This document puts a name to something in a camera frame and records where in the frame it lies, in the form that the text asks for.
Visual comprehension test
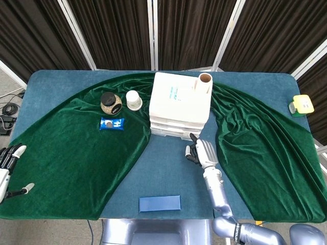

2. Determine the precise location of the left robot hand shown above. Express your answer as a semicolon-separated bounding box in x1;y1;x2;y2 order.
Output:
0;143;36;204

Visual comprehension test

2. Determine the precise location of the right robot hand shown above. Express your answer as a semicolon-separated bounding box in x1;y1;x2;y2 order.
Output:
185;133;219;169

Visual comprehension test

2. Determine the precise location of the black power adapter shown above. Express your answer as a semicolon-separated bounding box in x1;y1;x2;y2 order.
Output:
0;114;17;136

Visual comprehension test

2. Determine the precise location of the green velvet cloth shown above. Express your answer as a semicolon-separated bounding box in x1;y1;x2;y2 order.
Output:
0;72;327;223

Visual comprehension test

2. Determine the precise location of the white roll with cardboard core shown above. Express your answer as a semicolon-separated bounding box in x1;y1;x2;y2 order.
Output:
194;72;214;94

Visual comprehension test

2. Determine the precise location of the blue rectangular box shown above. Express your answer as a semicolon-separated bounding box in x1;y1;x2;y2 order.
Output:
138;195;182;212

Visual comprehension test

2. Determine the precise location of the white cup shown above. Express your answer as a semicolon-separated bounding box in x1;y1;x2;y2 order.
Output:
125;90;143;111

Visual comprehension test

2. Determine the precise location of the silver-blue robot torso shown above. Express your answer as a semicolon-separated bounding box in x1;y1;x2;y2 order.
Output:
101;218;214;245

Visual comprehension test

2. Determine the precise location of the blue cookie pack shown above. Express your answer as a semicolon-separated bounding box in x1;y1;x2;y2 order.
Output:
99;116;126;132

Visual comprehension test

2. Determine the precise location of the yellow and green device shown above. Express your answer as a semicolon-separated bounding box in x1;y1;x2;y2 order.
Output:
288;94;315;118

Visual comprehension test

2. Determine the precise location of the glass jar with black lid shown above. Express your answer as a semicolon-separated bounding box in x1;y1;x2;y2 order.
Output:
100;91;123;115

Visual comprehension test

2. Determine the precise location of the black curtain folding screen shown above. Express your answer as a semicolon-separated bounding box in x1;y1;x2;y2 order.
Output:
0;0;327;151

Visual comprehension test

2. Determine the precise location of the coiled black cable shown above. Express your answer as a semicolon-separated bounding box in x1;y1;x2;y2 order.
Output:
0;102;19;116

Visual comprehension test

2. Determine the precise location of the white plastic drawer unit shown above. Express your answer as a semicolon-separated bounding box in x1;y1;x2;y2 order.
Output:
149;71;214;141

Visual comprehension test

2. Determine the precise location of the blue cable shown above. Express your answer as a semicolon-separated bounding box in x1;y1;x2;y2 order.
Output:
86;219;97;245

